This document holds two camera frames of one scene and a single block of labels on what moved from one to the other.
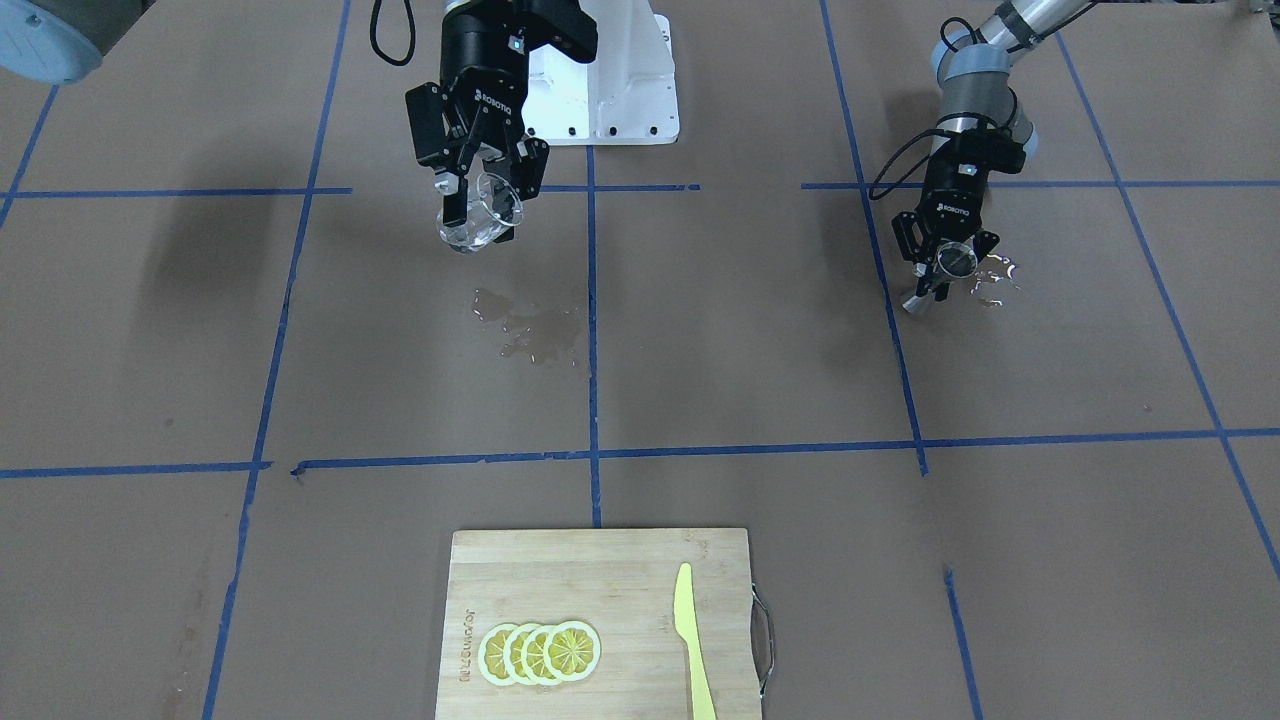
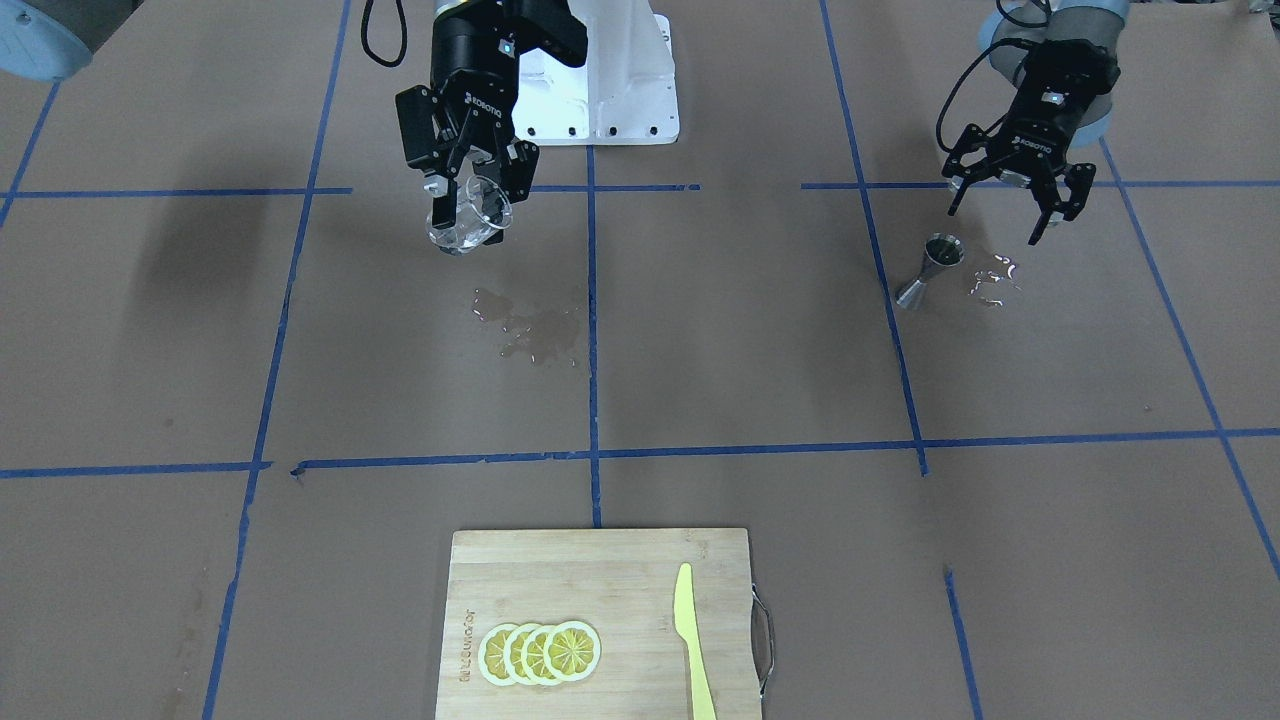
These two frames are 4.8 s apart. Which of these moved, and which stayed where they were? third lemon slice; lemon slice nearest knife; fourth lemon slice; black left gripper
Moved: black left gripper
Stayed: lemon slice nearest knife; fourth lemon slice; third lemon slice
